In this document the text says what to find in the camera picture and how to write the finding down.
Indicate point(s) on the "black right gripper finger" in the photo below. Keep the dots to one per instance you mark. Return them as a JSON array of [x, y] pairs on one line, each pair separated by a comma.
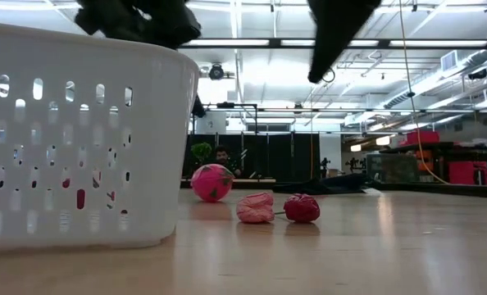
[[333, 37]]

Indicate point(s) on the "pink dragon fruit toy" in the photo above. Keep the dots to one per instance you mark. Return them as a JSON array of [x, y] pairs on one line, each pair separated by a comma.
[[212, 183]]

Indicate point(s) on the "dark red fruit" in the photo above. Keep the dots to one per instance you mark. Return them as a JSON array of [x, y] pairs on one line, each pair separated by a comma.
[[301, 208]]

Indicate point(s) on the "light pink sock ball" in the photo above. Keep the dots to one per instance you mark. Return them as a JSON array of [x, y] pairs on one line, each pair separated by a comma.
[[255, 208]]

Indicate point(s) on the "black partition curtain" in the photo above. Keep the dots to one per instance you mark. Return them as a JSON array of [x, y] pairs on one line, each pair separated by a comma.
[[280, 157]]

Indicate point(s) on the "red storage bin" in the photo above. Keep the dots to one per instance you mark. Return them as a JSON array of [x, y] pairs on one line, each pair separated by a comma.
[[421, 138]]

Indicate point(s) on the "small green potted plant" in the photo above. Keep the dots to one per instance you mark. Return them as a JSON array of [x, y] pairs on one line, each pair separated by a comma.
[[201, 151]]

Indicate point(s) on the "white perforated plastic basket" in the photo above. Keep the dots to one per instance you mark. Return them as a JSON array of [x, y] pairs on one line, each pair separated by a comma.
[[83, 164]]

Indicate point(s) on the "person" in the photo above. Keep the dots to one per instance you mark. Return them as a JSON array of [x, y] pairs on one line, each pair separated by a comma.
[[223, 157]]

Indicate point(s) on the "white cloth tag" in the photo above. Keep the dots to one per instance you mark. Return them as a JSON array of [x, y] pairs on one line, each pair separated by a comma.
[[371, 191]]

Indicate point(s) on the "red crate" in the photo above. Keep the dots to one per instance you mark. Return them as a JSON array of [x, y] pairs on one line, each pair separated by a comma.
[[469, 172]]

